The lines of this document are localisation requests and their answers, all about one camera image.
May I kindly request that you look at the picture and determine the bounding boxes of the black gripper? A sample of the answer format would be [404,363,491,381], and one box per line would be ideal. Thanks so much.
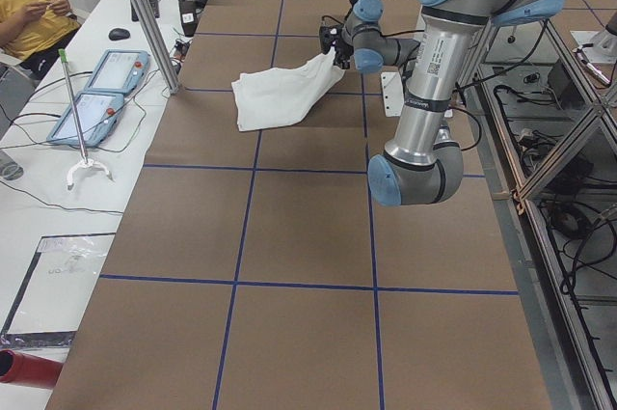
[319,26,354,68]

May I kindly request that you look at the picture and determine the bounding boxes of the white printed t-shirt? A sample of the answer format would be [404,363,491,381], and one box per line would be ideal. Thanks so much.
[231,50,345,132]

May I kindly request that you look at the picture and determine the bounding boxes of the third robot arm grey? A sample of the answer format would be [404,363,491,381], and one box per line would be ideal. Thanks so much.
[572,14,616,64]

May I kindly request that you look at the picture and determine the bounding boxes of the upper teach pendant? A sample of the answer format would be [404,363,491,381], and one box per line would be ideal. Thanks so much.
[85,49,150,96]

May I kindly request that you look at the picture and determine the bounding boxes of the teach pendant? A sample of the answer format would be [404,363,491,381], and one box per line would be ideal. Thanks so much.
[85,49,150,96]
[46,92,124,148]

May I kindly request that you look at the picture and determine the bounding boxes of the black computer mouse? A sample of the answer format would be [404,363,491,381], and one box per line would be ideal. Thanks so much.
[108,28,131,41]

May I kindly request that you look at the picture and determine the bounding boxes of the lower teach pendant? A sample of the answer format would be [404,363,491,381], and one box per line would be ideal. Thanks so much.
[46,92,124,148]

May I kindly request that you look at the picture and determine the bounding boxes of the brown paper table cover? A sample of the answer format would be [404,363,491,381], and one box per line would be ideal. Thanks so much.
[48,0,550,409]

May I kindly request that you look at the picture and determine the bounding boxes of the chrome curved clamp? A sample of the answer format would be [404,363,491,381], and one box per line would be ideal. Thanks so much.
[59,48,114,191]

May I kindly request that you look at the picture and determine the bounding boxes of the seated person yellow shirt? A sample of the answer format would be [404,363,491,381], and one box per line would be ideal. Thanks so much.
[1,0,80,79]

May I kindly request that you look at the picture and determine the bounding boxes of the clear water bottle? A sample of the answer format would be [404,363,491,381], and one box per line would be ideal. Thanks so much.
[0,150,23,180]

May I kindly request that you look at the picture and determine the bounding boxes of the clear plastic garment bag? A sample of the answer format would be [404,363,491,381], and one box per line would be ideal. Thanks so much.
[1,232,115,349]

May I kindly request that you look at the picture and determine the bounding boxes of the red cylinder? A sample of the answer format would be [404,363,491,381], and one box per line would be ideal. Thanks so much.
[1,350,64,390]

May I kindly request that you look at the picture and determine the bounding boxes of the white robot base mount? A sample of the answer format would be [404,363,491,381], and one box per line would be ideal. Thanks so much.
[380,71,404,118]

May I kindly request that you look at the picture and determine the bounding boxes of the aluminium frame post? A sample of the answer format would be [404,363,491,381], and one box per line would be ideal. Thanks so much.
[130,0,179,95]

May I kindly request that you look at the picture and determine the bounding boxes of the aluminium frame rack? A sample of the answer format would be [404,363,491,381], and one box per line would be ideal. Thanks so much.
[467,0,616,409]

